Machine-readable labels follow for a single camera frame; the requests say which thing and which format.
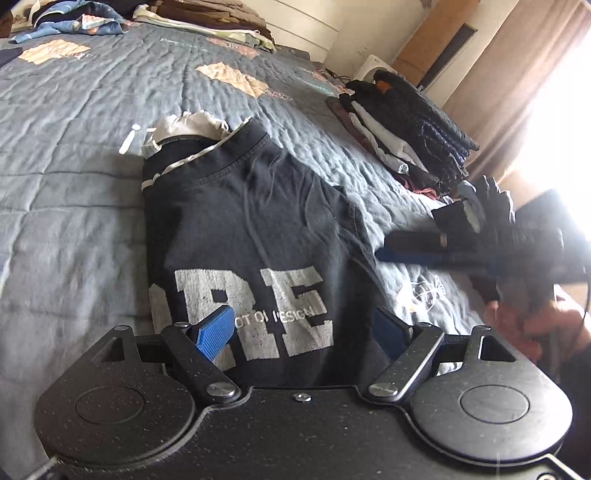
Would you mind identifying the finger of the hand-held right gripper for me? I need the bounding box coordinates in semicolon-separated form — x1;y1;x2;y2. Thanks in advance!
375;249;491;272
385;230;490;254

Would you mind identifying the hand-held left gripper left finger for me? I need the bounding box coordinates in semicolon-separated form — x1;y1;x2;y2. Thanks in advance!
88;305;242;407

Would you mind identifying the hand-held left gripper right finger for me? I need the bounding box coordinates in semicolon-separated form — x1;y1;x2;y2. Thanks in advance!
365;307;518;407

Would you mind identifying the black printed t-shirt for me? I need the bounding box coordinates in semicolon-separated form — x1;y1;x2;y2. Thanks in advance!
140;112;419;388

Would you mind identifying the small stack of grey clothes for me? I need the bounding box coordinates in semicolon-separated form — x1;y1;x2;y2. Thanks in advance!
431;175;517;241

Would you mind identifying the tall stack of dark clothes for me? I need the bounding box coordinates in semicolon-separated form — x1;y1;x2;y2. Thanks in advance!
327;71;481;200

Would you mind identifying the stack of folded brown clothes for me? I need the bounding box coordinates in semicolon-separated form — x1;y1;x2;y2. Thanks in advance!
133;0;275;51

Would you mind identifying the person's right hand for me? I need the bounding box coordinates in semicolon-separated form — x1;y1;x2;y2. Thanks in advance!
484;285;589;363

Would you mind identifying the beige curtain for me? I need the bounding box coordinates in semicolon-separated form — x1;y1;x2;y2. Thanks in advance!
443;0;591;185

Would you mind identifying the white box fan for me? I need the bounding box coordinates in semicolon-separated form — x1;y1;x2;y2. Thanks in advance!
355;54;400;86

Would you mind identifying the grey-blue printed quilt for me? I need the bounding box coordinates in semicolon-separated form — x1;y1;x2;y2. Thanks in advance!
0;21;495;462

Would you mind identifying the white headboard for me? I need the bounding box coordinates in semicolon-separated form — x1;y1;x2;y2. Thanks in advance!
249;0;345;51

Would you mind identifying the light blue denim garment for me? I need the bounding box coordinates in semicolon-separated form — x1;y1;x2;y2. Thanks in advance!
9;0;127;38

